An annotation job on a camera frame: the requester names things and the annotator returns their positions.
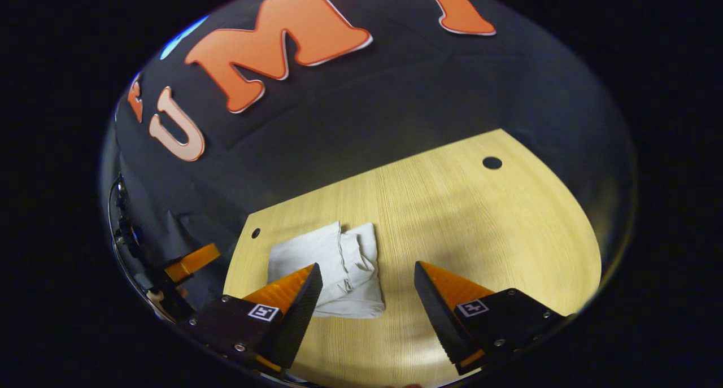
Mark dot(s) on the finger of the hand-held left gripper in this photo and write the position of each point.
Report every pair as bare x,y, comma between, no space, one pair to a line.
192,262

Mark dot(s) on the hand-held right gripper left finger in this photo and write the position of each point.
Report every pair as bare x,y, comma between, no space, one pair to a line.
296,320

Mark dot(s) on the white jeans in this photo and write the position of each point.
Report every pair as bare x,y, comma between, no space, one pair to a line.
316,252

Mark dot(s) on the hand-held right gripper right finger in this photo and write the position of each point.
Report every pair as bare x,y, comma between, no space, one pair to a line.
438,314

